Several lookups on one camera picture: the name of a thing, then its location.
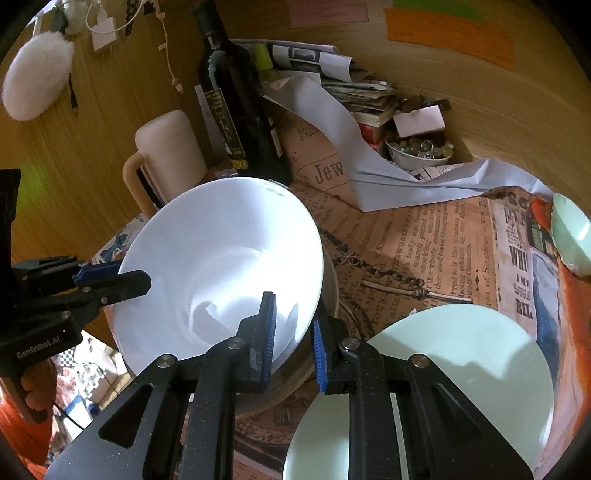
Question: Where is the patterned floor mat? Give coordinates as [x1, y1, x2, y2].
[54, 337, 132, 418]

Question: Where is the red box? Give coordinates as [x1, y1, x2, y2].
[358, 124, 389, 154]

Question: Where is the dark wine bottle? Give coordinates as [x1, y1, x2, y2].
[191, 0, 291, 185]

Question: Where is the blue cartoon printed cloth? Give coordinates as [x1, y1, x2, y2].
[91, 220, 141, 265]

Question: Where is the small mint green bowl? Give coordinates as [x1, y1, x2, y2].
[551, 193, 591, 278]

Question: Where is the white card box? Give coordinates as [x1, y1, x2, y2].
[392, 105, 446, 138]

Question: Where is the orange cloth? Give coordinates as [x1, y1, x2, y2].
[0, 388, 47, 464]

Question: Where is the white paper sheet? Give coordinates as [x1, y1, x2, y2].
[264, 74, 552, 213]

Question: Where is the small bowl of trinkets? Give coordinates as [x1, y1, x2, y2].
[385, 134, 455, 171]

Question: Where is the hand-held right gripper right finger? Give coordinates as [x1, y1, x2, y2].
[311, 316, 536, 480]

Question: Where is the white earphone cable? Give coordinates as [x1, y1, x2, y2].
[156, 0, 186, 94]

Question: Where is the black cable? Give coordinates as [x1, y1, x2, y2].
[54, 405, 95, 431]

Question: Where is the green paper note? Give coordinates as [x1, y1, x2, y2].
[392, 0, 485, 21]

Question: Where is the newspaper print tablecloth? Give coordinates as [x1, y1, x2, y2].
[92, 106, 591, 480]

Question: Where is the orange paper note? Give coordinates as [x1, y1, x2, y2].
[385, 8, 515, 71]

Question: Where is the white charger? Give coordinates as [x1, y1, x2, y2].
[90, 14, 117, 51]

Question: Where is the white bowl with black dots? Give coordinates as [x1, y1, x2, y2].
[111, 176, 324, 377]

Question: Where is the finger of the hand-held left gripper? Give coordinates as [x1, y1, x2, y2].
[76, 270, 152, 309]
[71, 261, 122, 286]

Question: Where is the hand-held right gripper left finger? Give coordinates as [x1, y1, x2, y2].
[44, 291, 279, 480]

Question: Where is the stack of books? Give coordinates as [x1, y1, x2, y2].
[323, 76, 399, 128]

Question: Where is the yellow-green small bottle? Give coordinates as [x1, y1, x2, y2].
[252, 44, 274, 71]

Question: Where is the folded newspaper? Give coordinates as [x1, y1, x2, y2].
[231, 39, 356, 85]

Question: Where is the white fluffy pad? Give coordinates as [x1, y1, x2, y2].
[2, 31, 75, 121]

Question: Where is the mint green plate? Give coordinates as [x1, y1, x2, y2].
[283, 303, 555, 480]

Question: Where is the person's left hand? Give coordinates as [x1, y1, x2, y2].
[18, 357, 58, 423]

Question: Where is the pink paper note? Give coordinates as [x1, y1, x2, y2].
[290, 0, 369, 27]

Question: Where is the cream jug with handle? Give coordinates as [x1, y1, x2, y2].
[122, 110, 208, 215]

